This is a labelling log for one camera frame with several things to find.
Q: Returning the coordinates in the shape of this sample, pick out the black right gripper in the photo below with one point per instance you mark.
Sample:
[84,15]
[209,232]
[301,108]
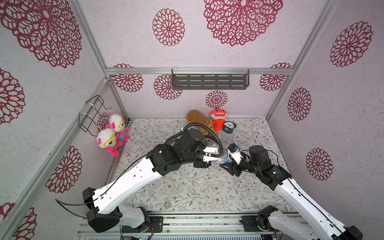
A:
[236,167]

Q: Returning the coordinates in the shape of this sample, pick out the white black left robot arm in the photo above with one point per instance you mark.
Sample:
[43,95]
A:
[105,204]

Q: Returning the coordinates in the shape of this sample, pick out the teal alarm clock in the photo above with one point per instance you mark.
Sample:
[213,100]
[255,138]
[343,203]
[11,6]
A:
[229,127]

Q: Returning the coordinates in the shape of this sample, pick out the floral table mat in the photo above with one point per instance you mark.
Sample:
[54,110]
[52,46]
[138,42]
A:
[202,190]

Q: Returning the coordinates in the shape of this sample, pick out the white plush red striped shirt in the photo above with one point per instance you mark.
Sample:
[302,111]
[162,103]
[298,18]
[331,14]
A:
[107,139]

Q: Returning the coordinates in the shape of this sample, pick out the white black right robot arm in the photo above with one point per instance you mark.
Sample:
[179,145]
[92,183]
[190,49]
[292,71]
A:
[320,224]

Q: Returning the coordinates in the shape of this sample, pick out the red shark plush toy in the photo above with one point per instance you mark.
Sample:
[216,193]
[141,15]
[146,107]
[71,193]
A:
[219,118]

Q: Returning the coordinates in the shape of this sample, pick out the brown plush toy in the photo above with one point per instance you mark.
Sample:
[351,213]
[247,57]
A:
[195,116]

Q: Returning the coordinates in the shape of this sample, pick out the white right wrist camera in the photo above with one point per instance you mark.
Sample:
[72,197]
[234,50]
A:
[235,153]

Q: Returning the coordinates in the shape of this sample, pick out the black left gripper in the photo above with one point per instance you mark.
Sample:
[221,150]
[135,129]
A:
[202,164]

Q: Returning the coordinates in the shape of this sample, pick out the black wire basket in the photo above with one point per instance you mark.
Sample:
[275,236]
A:
[96,118]

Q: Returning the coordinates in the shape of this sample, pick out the white plush blue dotted shirt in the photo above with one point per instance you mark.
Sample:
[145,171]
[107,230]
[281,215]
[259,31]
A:
[116,123]

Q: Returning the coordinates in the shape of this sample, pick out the grey wall shelf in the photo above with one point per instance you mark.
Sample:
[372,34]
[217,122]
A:
[210,81]

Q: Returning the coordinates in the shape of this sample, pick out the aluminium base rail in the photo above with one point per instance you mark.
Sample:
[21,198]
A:
[183,226]

